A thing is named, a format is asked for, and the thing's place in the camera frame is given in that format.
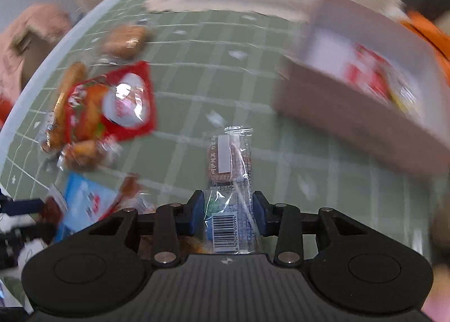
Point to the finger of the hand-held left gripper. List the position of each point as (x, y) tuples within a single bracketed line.
[(21, 205), (24, 231)]

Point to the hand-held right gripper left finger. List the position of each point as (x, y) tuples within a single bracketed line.
[(197, 214)]

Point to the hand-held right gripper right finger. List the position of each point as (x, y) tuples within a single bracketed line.
[(259, 214)]

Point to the dark brown snack packet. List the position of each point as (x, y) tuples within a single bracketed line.
[(52, 210)]

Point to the clear snack bar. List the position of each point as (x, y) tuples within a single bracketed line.
[(230, 167)]

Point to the blue white snack packet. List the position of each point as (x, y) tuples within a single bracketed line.
[(84, 202)]

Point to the pink cardboard box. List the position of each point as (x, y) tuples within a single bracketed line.
[(351, 121)]

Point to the red-brown snack packet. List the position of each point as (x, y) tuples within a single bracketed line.
[(129, 185)]

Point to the small clear wrapped pastry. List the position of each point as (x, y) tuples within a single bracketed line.
[(82, 155)]

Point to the green checked tablecloth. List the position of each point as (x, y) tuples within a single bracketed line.
[(182, 79)]

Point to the long orange snack packet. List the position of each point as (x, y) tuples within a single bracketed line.
[(72, 76)]

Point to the pink garment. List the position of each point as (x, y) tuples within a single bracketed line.
[(31, 26)]

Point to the red white snack packet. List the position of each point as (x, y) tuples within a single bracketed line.
[(372, 74)]

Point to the brown bread packet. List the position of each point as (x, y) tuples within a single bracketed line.
[(123, 40)]

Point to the pale pink cloth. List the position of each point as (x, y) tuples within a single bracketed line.
[(437, 308)]

